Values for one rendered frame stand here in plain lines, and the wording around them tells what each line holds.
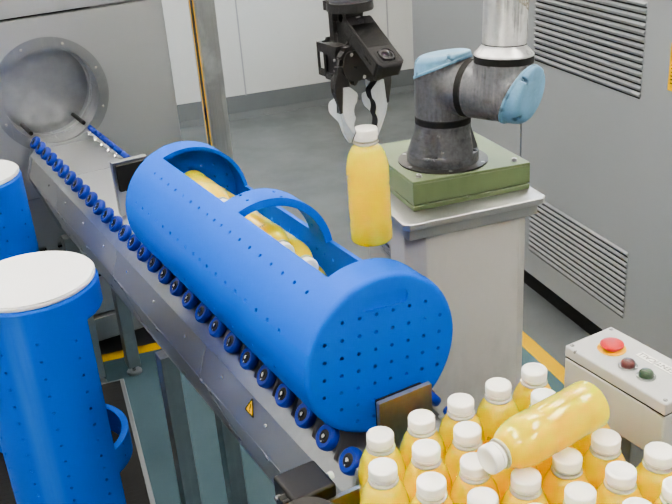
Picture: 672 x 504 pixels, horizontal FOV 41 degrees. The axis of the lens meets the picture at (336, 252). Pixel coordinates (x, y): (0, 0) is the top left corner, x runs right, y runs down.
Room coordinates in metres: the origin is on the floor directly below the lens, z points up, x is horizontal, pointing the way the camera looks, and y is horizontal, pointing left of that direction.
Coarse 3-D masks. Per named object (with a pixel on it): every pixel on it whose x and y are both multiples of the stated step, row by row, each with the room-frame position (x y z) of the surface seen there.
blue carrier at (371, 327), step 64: (128, 192) 1.92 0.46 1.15; (192, 192) 1.71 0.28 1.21; (256, 192) 1.63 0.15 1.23; (192, 256) 1.57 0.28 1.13; (256, 256) 1.41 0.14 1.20; (320, 256) 1.68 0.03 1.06; (256, 320) 1.32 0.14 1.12; (320, 320) 1.19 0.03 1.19; (384, 320) 1.23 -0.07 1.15; (448, 320) 1.29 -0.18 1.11; (320, 384) 1.17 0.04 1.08; (384, 384) 1.23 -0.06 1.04
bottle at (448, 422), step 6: (450, 414) 1.09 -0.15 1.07; (474, 414) 1.08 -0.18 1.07; (444, 420) 1.09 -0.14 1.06; (450, 420) 1.08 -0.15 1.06; (456, 420) 1.07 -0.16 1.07; (462, 420) 1.07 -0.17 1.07; (468, 420) 1.08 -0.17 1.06; (474, 420) 1.08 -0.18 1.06; (444, 426) 1.08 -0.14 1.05; (450, 426) 1.08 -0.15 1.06; (480, 426) 1.08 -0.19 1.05; (444, 432) 1.08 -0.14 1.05; (450, 432) 1.07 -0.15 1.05; (444, 438) 1.07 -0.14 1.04; (450, 438) 1.07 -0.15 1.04; (444, 444) 1.07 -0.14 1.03
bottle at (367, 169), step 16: (368, 144) 1.33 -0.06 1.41; (352, 160) 1.33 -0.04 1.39; (368, 160) 1.32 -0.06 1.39; (384, 160) 1.33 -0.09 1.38; (352, 176) 1.33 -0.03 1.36; (368, 176) 1.32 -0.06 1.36; (384, 176) 1.33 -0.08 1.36; (352, 192) 1.33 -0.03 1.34; (368, 192) 1.32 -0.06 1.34; (384, 192) 1.33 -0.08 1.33; (352, 208) 1.33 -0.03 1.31; (368, 208) 1.32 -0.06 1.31; (384, 208) 1.32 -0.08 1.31; (352, 224) 1.34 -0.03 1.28; (368, 224) 1.32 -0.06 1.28; (384, 224) 1.32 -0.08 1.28; (352, 240) 1.34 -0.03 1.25; (368, 240) 1.32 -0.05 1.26; (384, 240) 1.32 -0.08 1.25
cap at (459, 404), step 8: (448, 400) 1.09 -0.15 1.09; (456, 400) 1.09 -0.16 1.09; (464, 400) 1.09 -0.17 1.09; (472, 400) 1.09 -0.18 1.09; (448, 408) 1.09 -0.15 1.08; (456, 408) 1.08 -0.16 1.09; (464, 408) 1.07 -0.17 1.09; (472, 408) 1.08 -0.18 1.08; (456, 416) 1.08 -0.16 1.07; (464, 416) 1.07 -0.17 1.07
